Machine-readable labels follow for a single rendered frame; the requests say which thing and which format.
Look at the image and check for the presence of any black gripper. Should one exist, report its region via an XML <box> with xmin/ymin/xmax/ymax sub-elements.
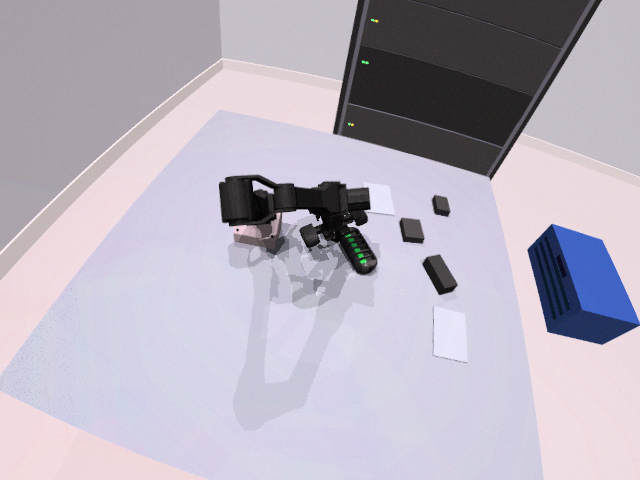
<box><xmin>299</xmin><ymin>210</ymin><xmax>368</xmax><ymax>248</ymax></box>

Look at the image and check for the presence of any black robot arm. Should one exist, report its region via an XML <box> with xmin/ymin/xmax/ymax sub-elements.
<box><xmin>219</xmin><ymin>174</ymin><xmax>371</xmax><ymax>226</ymax></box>

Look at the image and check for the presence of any dark grey controller unit with green rocker switches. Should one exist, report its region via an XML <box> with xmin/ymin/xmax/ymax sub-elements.
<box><xmin>339</xmin><ymin>227</ymin><xmax>378</xmax><ymax>274</ymax></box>

